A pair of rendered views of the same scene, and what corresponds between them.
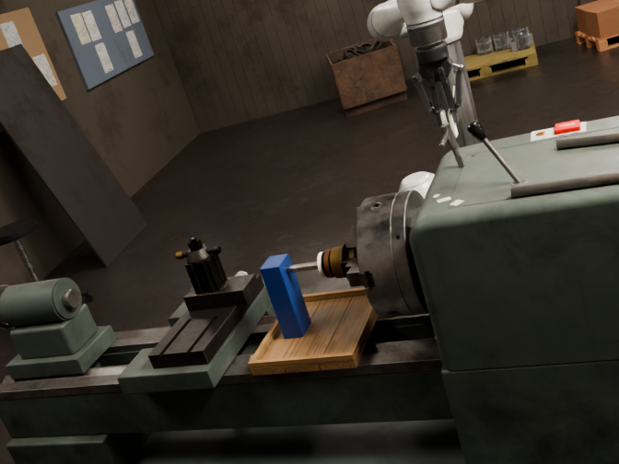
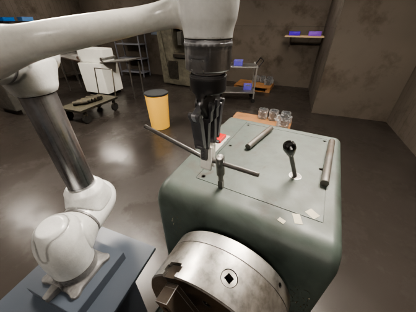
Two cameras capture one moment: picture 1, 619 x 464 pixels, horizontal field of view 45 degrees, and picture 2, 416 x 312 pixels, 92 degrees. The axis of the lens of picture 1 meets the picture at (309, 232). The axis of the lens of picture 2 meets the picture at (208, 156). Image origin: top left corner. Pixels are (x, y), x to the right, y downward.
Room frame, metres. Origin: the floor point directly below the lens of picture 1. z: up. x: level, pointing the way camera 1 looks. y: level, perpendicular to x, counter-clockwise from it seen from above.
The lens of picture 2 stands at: (1.76, 0.02, 1.64)
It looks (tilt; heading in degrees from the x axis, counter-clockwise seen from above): 34 degrees down; 274
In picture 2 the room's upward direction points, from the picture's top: straight up
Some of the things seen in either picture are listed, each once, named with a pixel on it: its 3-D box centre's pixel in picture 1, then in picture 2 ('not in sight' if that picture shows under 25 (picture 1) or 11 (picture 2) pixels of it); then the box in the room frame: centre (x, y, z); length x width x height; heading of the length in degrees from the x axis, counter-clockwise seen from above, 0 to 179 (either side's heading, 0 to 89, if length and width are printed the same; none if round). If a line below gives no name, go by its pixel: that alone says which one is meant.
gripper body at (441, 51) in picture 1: (434, 63); (208, 94); (1.78, -0.41, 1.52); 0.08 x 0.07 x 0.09; 65
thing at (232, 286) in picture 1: (221, 292); not in sight; (2.07, 0.31, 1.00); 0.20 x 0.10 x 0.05; 65
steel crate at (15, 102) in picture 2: not in sight; (23, 92); (6.15, -4.25, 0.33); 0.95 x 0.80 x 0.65; 73
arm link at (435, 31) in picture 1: (427, 32); (208, 56); (1.78, -0.41, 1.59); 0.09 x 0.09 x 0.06
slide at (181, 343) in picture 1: (210, 318); not in sight; (2.02, 0.36, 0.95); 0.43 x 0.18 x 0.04; 155
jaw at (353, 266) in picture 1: (359, 272); not in sight; (1.70, -0.09, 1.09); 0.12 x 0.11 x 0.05; 155
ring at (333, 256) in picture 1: (342, 261); not in sight; (1.81, -0.06, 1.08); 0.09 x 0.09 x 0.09; 65
